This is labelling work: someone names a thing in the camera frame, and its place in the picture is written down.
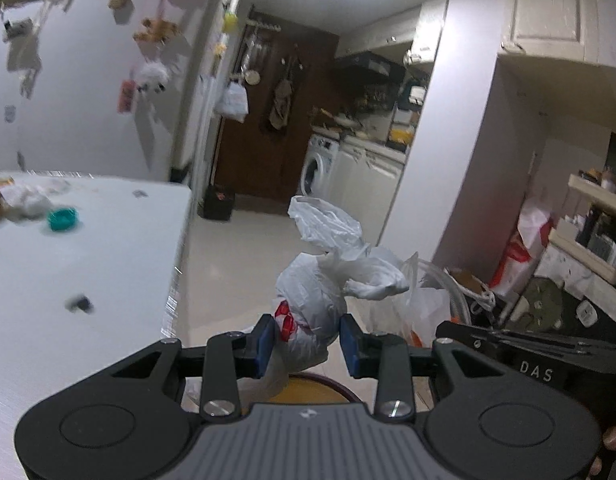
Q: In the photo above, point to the white overhead cabinet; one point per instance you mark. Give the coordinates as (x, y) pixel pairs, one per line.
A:
(553, 10)

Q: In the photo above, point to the hanging white plastic bag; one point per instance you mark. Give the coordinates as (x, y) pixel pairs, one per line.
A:
(232, 102)

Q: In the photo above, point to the dark bag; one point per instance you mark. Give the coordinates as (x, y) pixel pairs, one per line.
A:
(563, 315)

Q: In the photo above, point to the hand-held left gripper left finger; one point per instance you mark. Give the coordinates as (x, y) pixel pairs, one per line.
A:
(263, 347)

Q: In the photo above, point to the white kitchen base cabinet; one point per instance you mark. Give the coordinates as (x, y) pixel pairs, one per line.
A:
(368, 185)

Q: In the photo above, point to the dark wooden door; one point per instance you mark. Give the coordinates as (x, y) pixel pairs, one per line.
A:
(253, 160)

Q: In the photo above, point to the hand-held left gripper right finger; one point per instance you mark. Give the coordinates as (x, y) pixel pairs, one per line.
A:
(350, 352)

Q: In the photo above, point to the white shelf rack with bottles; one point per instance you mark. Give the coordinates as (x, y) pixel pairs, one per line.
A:
(598, 230)

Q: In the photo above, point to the crumpled white tissue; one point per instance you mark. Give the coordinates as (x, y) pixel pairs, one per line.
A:
(30, 202)

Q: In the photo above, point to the brown-rimmed beige trash bin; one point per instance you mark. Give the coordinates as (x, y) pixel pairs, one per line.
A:
(308, 390)

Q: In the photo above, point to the hanging brown apron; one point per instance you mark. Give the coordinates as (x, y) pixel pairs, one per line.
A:
(280, 100)

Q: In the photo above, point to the white refrigerator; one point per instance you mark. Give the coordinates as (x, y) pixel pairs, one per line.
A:
(88, 110)

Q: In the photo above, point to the white washing machine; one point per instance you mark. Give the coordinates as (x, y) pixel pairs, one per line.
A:
(318, 167)

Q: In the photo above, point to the white kitchen wall cabinet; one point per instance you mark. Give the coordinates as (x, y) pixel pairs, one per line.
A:
(388, 30)

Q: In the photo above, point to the teal plastic cap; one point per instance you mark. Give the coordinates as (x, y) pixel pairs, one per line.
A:
(63, 219)

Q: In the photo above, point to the white plush toy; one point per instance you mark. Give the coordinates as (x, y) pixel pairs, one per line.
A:
(150, 76)

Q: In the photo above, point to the person's right hand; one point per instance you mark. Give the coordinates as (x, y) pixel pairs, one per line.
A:
(615, 437)

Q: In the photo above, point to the brown plush toy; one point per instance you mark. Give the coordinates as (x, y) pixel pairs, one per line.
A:
(155, 30)

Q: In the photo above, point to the black range hood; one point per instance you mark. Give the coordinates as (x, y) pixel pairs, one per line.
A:
(370, 65)

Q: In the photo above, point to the black floor box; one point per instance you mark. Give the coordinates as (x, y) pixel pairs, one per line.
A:
(219, 202)

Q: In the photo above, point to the red and white plastic bag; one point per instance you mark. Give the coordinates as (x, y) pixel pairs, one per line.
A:
(525, 245)

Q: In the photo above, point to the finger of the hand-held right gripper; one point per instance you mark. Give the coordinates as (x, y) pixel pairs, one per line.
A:
(463, 332)

